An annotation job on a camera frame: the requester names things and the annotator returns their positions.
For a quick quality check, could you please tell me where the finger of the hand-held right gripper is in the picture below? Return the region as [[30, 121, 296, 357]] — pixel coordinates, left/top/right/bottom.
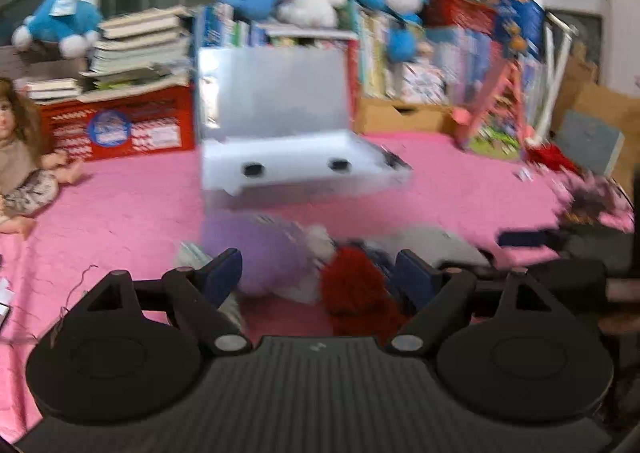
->
[[495, 229, 568, 250]]

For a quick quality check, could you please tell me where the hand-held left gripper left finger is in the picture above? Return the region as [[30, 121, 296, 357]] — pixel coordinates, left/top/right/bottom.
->
[[52, 248, 253, 356]]

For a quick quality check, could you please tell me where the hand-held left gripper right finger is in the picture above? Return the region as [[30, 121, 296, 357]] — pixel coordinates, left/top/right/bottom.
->
[[387, 249, 591, 356]]

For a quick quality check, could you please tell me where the white cloth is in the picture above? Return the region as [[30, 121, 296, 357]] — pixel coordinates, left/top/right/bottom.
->
[[400, 227, 493, 270]]

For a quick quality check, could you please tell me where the purple cloth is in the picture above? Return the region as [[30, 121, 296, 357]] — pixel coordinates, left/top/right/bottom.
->
[[200, 213, 321, 296]]

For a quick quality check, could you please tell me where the red fluffy yarn item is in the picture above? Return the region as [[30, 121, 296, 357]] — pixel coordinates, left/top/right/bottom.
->
[[319, 247, 408, 336]]

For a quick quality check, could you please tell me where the white fluffy pompom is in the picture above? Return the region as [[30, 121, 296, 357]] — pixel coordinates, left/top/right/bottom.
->
[[302, 225, 338, 264]]

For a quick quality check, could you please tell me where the white box with lid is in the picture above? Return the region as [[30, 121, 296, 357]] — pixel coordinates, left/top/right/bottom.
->
[[197, 45, 413, 198]]

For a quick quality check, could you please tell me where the person's right hand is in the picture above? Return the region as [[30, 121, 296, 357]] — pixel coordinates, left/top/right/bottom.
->
[[604, 279, 640, 334]]

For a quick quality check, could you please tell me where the red cloth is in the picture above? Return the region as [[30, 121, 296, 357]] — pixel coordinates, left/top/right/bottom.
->
[[527, 143, 581, 174]]

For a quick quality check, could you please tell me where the pink blanket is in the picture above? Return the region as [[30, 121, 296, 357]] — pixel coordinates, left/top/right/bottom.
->
[[0, 130, 636, 444]]

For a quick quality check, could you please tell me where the grey book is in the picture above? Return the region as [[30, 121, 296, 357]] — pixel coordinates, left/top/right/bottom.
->
[[555, 110, 626, 176]]

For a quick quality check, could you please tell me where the wooden drawer unit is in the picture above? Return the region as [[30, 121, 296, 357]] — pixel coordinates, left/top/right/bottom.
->
[[357, 95, 461, 136]]

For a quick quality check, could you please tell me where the cardboard box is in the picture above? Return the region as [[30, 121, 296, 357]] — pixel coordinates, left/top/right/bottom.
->
[[550, 58, 640, 174]]

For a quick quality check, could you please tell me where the white pole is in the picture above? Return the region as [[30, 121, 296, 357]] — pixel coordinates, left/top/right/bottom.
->
[[532, 10, 576, 144]]

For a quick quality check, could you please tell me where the red plastic crate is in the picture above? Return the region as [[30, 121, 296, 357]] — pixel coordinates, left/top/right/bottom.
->
[[37, 85, 196, 161]]

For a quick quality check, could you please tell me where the white colourful printed box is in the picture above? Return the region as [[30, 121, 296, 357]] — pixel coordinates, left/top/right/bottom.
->
[[402, 60, 446, 101]]

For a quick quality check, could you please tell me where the row of tall picture books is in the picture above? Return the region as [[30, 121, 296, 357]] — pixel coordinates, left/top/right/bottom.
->
[[357, 0, 546, 104]]

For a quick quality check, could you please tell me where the dark blue printed box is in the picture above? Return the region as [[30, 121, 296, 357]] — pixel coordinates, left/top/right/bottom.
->
[[495, 0, 546, 61]]

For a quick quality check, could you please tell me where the white paper card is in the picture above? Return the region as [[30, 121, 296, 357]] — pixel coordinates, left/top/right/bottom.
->
[[0, 278, 13, 334]]

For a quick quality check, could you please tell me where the long-haired doll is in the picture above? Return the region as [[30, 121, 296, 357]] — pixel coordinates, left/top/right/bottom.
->
[[0, 78, 83, 234]]

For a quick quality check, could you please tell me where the red plastic basket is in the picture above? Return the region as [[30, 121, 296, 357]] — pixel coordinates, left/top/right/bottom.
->
[[425, 0, 501, 31]]

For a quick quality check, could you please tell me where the stack of lying books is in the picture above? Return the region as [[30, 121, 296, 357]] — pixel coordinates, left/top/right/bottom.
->
[[22, 5, 193, 106]]

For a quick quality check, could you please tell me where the row of thin upright books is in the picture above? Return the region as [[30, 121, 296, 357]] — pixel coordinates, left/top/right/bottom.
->
[[195, 3, 361, 54]]

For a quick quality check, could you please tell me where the pale pink box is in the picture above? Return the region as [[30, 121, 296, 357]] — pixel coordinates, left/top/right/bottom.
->
[[0, 45, 90, 81]]

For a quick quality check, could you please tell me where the blue plush with red nose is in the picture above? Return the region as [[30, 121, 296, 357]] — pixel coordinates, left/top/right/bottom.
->
[[11, 0, 103, 58]]

